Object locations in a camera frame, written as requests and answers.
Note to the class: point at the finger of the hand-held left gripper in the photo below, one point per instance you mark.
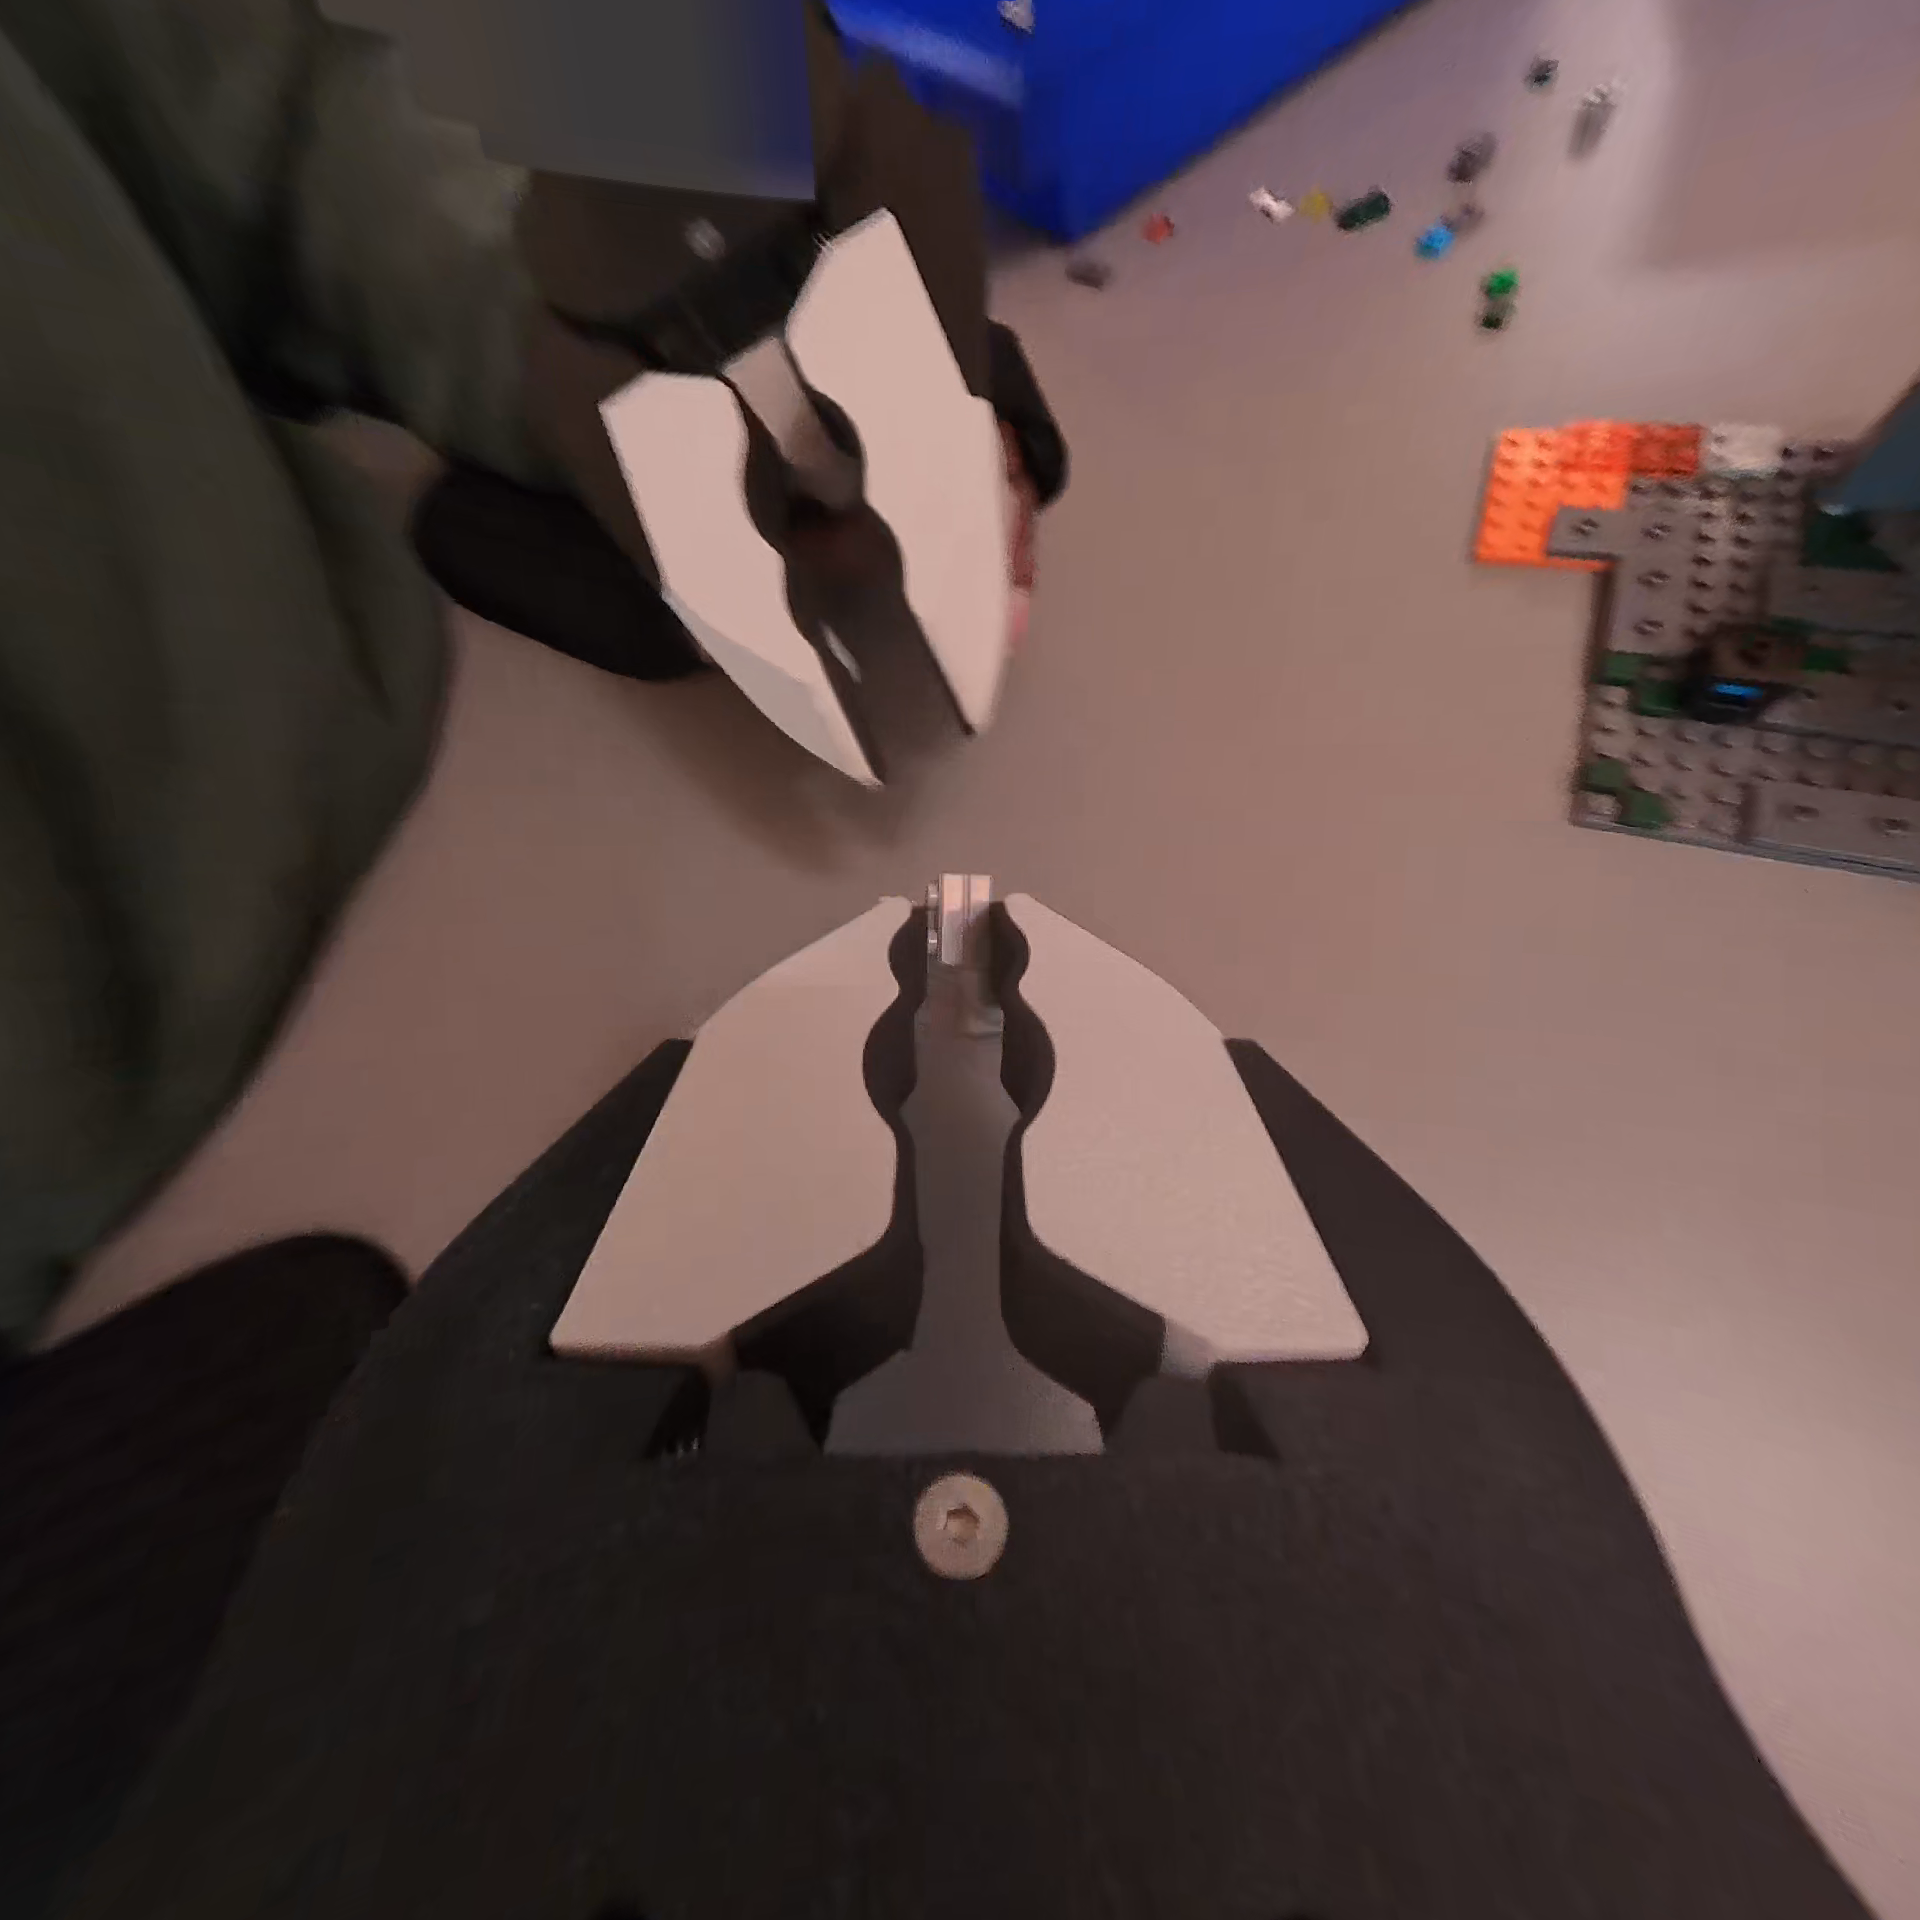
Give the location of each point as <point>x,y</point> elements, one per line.
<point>936,452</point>
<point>690,514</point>

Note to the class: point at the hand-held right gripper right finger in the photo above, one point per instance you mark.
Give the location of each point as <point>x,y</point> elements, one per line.
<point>1201,1187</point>

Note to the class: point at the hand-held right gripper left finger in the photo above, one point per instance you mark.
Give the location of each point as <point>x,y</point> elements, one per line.
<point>720,1187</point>

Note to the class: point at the light grey toy brick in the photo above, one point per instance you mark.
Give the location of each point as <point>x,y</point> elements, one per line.
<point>958,933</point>

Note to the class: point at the person's left forearm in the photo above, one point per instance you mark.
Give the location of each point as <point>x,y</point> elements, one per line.
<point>181,597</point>

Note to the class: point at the person's left hand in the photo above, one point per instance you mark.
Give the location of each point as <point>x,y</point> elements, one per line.
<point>1021,553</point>

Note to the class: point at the blue plastic bin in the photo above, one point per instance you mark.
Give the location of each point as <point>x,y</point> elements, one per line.
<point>1136,104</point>

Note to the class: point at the scatter of small toy pieces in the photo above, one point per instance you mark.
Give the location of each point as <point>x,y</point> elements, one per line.
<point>1362,209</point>

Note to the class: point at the toy brick cave model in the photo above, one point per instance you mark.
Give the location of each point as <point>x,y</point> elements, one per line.
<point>1728,721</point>

